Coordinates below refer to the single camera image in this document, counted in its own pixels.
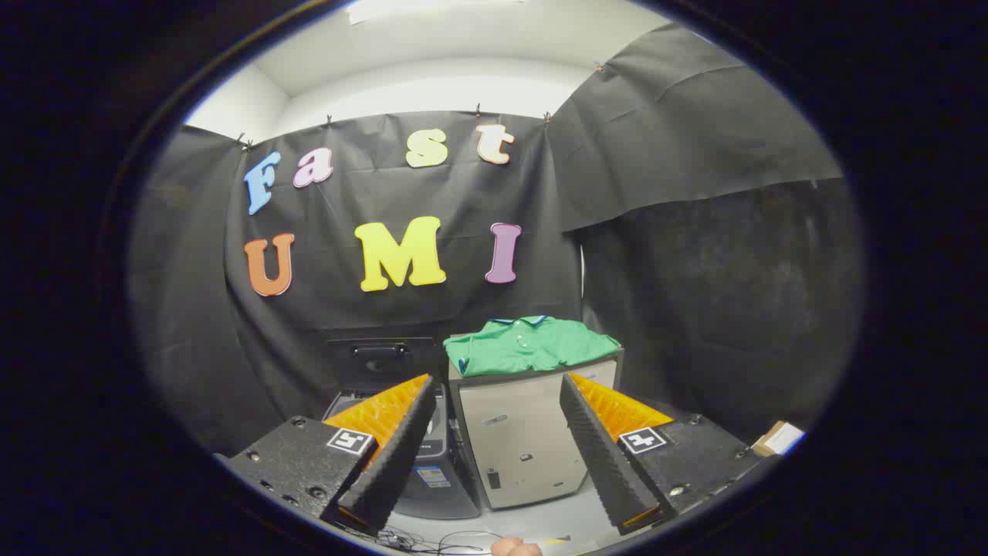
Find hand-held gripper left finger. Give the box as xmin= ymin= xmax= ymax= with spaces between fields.
xmin=224 ymin=374 xmax=438 ymax=537

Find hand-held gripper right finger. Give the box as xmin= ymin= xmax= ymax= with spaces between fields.
xmin=559 ymin=372 xmax=775 ymax=537

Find dark grey washing machine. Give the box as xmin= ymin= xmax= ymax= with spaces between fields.
xmin=320 ymin=385 xmax=483 ymax=520

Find dark washing machine lid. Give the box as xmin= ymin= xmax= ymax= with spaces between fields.
xmin=324 ymin=337 xmax=450 ymax=395

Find green polo shirt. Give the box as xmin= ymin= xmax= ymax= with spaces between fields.
xmin=444 ymin=315 xmax=622 ymax=378

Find beige metal cabinet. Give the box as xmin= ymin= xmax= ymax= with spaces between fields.
xmin=448 ymin=347 xmax=624 ymax=510

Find small cardboard box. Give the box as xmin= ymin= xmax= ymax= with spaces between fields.
xmin=753 ymin=421 xmax=805 ymax=458

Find black backdrop cloth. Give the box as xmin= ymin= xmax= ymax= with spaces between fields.
xmin=127 ymin=23 xmax=865 ymax=456

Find thin black floor cables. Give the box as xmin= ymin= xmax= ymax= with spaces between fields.
xmin=378 ymin=525 xmax=504 ymax=555

